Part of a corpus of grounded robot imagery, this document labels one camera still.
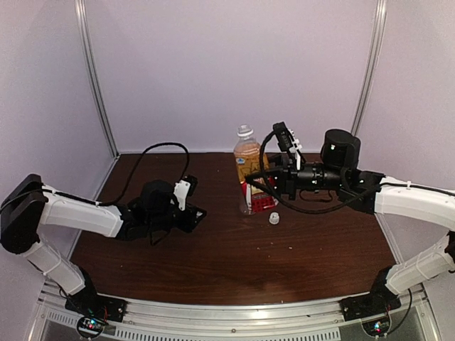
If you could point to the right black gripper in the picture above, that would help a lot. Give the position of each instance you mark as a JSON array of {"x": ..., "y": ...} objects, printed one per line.
[{"x": 286, "y": 179}]

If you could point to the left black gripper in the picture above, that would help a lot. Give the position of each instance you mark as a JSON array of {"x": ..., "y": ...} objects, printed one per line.
[{"x": 190, "y": 222}]

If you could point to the amber tea bottle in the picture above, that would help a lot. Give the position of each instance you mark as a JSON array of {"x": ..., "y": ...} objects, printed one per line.
[{"x": 246, "y": 153}]

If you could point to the white flip bottle cap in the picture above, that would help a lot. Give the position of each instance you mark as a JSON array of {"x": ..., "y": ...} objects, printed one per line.
[{"x": 274, "y": 218}]

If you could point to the clear plastic bottle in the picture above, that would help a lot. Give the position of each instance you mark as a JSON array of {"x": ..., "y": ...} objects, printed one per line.
[{"x": 246, "y": 209}]

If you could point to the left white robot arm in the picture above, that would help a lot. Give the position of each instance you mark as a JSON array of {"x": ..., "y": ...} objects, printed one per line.
[{"x": 160, "y": 207}]

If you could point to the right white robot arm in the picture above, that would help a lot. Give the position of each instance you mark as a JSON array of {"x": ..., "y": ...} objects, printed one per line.
[{"x": 364, "y": 191}]

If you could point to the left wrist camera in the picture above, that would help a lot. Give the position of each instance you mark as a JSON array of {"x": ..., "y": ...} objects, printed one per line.
[{"x": 184, "y": 188}]

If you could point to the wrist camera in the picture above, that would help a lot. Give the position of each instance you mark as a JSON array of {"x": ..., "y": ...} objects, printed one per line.
[
  {"x": 289, "y": 143},
  {"x": 184, "y": 188}
]

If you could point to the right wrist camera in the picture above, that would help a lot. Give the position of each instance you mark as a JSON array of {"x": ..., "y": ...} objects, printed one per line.
[{"x": 289, "y": 143}]

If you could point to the front aluminium rail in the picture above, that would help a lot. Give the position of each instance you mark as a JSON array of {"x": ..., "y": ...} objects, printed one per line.
[{"x": 311, "y": 320}]

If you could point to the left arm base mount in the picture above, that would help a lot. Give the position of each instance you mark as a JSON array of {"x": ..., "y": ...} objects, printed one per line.
[{"x": 95, "y": 317}]

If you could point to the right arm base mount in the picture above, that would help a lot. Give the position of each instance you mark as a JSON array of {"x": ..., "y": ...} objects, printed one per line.
[{"x": 373, "y": 311}]

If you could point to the right aluminium frame post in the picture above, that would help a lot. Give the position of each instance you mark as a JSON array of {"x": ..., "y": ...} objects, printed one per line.
[{"x": 379, "y": 24}]

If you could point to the aluminium frame post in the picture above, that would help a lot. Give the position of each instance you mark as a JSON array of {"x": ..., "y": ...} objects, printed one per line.
[
  {"x": 88, "y": 53},
  {"x": 379, "y": 24}
]

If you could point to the left aluminium frame post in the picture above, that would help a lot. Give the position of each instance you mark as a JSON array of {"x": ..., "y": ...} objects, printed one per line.
[{"x": 88, "y": 53}]

